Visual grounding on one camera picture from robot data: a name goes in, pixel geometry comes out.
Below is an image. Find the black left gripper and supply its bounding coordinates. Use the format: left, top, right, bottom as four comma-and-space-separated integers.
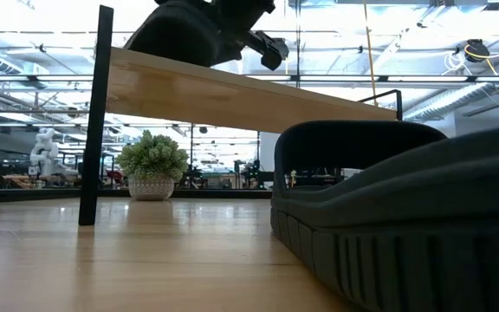
211, 0, 290, 72

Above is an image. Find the wooden shelf with black frame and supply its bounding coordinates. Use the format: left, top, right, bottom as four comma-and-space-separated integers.
78, 4, 404, 227

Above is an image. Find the black ceiling cord reel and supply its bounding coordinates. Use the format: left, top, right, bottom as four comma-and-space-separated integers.
464, 38, 492, 64

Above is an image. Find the white humanoid robot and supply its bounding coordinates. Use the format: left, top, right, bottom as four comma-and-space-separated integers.
29, 127, 80, 179

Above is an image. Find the black aluminium table frame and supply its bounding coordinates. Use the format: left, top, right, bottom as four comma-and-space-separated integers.
0, 187, 273, 205

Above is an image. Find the green plant in white pot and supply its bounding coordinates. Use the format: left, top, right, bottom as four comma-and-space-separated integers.
115, 129, 190, 202

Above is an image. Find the black rubber slide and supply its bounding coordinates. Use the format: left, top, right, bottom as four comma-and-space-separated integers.
269, 120, 499, 312
123, 0, 223, 68

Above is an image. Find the yellow cable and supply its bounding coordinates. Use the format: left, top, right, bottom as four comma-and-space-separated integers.
361, 0, 379, 107

